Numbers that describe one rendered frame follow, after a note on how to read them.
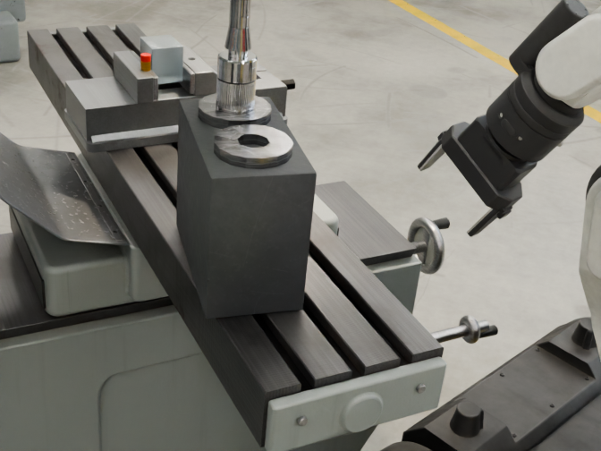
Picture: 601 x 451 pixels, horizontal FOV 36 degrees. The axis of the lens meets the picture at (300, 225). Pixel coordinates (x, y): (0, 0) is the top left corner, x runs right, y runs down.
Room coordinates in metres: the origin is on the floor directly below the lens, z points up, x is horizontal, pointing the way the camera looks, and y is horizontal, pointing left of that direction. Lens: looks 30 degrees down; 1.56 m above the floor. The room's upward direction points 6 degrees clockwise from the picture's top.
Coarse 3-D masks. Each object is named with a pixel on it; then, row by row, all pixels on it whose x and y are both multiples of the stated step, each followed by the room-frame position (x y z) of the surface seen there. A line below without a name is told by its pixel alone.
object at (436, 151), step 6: (438, 138) 1.05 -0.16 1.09; (438, 144) 1.04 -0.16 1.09; (432, 150) 1.05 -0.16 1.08; (438, 150) 1.04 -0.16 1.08; (426, 156) 1.05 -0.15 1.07; (432, 156) 1.05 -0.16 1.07; (438, 156) 1.06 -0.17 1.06; (420, 162) 1.06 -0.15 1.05; (426, 162) 1.05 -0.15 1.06; (432, 162) 1.06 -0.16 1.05; (420, 168) 1.06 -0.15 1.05; (426, 168) 1.07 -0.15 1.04
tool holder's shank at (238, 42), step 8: (232, 0) 1.02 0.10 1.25; (240, 0) 1.02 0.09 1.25; (248, 0) 1.03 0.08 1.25; (232, 8) 1.02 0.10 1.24; (240, 8) 1.02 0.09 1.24; (248, 8) 1.03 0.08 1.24; (232, 16) 1.02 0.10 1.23; (240, 16) 1.02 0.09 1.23; (248, 16) 1.03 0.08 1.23; (232, 24) 1.02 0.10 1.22; (240, 24) 1.02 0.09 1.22; (248, 24) 1.03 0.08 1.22; (232, 32) 1.02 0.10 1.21; (240, 32) 1.02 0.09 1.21; (248, 32) 1.03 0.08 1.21; (232, 40) 1.02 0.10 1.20; (240, 40) 1.02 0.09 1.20; (248, 40) 1.03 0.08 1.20; (232, 48) 1.02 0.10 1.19; (240, 48) 1.02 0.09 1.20; (248, 48) 1.02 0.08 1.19; (232, 56) 1.02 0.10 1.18; (240, 56) 1.02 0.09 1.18
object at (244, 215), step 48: (192, 144) 0.97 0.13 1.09; (240, 144) 0.93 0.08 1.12; (288, 144) 0.94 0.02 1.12; (192, 192) 0.96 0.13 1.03; (240, 192) 0.87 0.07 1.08; (288, 192) 0.89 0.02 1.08; (192, 240) 0.95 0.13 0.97; (240, 240) 0.87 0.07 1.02; (288, 240) 0.89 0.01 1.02; (240, 288) 0.88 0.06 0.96; (288, 288) 0.89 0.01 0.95
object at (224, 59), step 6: (222, 54) 1.03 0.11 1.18; (252, 54) 1.04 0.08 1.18; (222, 60) 1.02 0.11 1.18; (228, 60) 1.01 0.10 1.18; (234, 60) 1.01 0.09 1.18; (240, 60) 1.02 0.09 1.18; (246, 60) 1.02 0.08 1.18; (252, 60) 1.02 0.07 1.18; (222, 66) 1.02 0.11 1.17; (228, 66) 1.01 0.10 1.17; (234, 66) 1.01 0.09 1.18; (240, 66) 1.01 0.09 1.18; (246, 66) 1.01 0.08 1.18; (252, 66) 1.02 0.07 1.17
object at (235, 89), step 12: (228, 72) 1.01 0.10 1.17; (240, 72) 1.01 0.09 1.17; (252, 72) 1.02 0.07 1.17; (216, 84) 1.03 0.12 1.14; (228, 84) 1.01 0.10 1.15; (240, 84) 1.01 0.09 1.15; (252, 84) 1.02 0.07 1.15; (216, 96) 1.02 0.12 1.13; (228, 96) 1.01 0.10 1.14; (240, 96) 1.01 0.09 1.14; (252, 96) 1.02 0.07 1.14; (228, 108) 1.01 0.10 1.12; (240, 108) 1.01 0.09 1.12; (252, 108) 1.03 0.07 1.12
